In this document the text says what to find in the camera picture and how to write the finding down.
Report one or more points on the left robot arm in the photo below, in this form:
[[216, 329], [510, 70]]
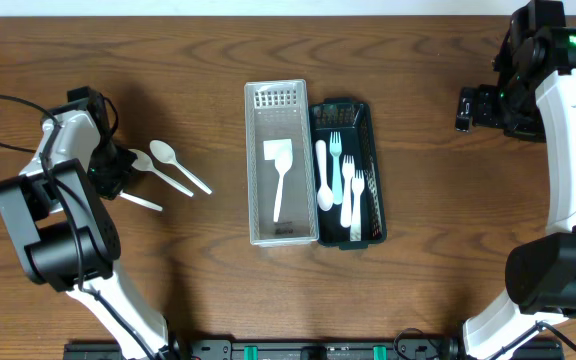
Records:
[[64, 236]]

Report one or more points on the white plastic fork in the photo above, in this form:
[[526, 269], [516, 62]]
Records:
[[358, 186], [348, 171]]

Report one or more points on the black rail with clamps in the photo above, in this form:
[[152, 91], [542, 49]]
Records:
[[411, 345]]

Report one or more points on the dark green plastic basket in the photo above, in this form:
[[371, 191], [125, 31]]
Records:
[[352, 119]]

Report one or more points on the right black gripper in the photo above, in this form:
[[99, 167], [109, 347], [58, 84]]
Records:
[[484, 95]]

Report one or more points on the white plastic spoon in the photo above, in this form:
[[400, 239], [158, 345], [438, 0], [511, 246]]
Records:
[[164, 153], [283, 163], [144, 163], [325, 195], [141, 201]]

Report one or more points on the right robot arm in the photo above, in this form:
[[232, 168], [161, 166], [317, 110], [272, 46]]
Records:
[[534, 100]]

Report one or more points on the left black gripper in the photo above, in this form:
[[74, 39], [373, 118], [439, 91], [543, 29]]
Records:
[[110, 189]]

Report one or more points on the clear plastic basket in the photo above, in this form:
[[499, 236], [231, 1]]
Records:
[[276, 115]]

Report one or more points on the white plastic utensil handle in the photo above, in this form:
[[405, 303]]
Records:
[[335, 149]]

